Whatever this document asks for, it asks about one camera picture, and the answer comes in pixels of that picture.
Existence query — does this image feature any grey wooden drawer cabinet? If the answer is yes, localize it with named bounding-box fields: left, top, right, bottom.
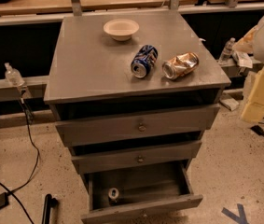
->
left=43, top=9, right=232, bottom=224

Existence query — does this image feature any white block under rail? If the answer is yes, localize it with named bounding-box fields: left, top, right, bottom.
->
left=219, top=93, right=239, bottom=111

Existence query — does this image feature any white paper bowl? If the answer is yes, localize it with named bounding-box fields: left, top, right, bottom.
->
left=104, top=19, right=139, bottom=41

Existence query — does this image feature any blue silver redbull can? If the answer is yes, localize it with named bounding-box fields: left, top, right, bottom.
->
left=108, top=188, right=119, bottom=204

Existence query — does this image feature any crushed orange soda can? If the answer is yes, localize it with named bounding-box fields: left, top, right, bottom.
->
left=162, top=52, right=199, bottom=80

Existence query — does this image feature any black pole stand base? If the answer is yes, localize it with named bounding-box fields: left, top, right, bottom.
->
left=41, top=194, right=58, bottom=224

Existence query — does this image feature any clear water bottle right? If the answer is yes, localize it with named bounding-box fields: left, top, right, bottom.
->
left=218, top=37, right=235, bottom=65

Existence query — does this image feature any grey open bottom drawer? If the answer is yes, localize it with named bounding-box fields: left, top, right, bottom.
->
left=81, top=161, right=202, bottom=224

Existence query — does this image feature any clear bottle on left rail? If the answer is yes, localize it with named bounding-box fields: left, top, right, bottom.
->
left=5, top=63, right=25, bottom=87

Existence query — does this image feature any black power adapter right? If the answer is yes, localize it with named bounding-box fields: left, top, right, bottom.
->
left=251, top=125, right=264, bottom=136

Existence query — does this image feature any grey middle drawer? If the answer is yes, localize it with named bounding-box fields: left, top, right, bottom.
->
left=72, top=140, right=201, bottom=174

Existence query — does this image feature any white packet on rail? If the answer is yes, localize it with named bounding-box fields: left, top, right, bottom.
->
left=232, top=51, right=253, bottom=68

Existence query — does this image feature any crushed blue pepsi can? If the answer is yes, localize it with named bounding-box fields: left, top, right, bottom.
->
left=131, top=45, right=158, bottom=78

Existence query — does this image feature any grey top drawer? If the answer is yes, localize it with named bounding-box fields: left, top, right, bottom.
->
left=56, top=105, right=219, bottom=147

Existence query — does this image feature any black cable on left floor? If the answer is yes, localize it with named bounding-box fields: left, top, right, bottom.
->
left=0, top=91, right=41, bottom=224

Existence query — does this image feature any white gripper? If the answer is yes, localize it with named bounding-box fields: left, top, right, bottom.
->
left=232, top=25, right=264, bottom=123

